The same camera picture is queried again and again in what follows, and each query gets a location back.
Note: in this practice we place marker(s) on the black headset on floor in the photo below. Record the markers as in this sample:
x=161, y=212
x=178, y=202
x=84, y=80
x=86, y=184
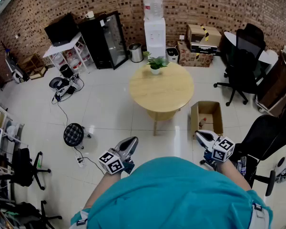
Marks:
x=57, y=83

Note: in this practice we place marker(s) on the cardboard box with striped tape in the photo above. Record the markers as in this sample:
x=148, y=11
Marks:
x=195, y=33

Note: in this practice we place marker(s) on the small red-capped bottle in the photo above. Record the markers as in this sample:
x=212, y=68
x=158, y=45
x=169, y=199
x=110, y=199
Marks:
x=202, y=123

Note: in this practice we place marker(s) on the black round stool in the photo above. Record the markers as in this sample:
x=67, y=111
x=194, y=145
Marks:
x=73, y=133

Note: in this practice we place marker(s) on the black bucket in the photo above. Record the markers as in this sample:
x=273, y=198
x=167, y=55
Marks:
x=66, y=71

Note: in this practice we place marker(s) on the black armless office chair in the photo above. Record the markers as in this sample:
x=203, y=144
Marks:
x=23, y=168

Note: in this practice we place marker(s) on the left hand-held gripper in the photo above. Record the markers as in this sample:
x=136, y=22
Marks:
x=110, y=162

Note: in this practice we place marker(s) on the white round desk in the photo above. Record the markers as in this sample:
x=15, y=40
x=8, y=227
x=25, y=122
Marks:
x=230, y=38

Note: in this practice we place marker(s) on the small wooden crate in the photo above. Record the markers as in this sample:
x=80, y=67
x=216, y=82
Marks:
x=34, y=65

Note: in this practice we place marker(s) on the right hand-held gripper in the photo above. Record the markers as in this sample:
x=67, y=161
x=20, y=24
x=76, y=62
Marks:
x=222, y=150

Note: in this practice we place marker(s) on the black mesh chair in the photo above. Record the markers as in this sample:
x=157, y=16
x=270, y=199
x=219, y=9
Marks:
x=267, y=137

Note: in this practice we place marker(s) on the person's left forearm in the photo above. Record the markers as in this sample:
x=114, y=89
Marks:
x=102, y=190

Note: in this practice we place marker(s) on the black high-back office chair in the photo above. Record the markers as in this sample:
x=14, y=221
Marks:
x=245, y=63

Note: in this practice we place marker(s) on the black monitor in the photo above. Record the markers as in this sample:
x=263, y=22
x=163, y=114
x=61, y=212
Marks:
x=62, y=30

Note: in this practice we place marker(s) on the green potted plant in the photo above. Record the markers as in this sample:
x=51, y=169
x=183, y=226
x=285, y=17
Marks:
x=157, y=63

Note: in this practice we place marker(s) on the upright scooter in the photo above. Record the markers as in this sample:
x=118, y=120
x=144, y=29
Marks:
x=14, y=68

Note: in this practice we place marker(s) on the white water dispenser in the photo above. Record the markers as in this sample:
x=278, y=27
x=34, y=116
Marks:
x=155, y=37

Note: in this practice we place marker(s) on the white bin with black lid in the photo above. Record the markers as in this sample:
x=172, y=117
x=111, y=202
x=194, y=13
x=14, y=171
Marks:
x=172, y=55

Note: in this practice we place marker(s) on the steel trash can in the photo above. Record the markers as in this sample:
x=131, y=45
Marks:
x=135, y=52

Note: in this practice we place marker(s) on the person in teal shirt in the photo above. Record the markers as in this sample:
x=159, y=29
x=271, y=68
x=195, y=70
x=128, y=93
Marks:
x=171, y=194

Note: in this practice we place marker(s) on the brown wooden cabinet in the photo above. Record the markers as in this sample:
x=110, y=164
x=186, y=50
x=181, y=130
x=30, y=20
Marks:
x=278, y=82

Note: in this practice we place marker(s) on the white power strip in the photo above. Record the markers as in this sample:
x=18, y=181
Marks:
x=80, y=160

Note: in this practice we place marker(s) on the person's right forearm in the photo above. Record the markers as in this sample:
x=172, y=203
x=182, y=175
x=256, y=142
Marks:
x=233, y=173

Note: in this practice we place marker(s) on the black glass-door fridge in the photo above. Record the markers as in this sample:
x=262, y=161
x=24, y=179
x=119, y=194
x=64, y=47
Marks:
x=102, y=42

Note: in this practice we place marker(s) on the round wooden table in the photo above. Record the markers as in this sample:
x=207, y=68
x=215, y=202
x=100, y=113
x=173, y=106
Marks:
x=162, y=92

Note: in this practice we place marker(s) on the white shelf cart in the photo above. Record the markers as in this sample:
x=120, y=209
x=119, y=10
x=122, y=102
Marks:
x=62, y=48

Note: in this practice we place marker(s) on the white mug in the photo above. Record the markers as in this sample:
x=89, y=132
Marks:
x=90, y=14

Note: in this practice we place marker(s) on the red patterned cardboard box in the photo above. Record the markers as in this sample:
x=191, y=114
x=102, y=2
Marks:
x=195, y=59

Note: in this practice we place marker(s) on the brown cardboard box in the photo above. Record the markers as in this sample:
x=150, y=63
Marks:
x=217, y=118

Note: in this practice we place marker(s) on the white wall socket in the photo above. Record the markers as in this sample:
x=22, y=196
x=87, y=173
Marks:
x=181, y=37

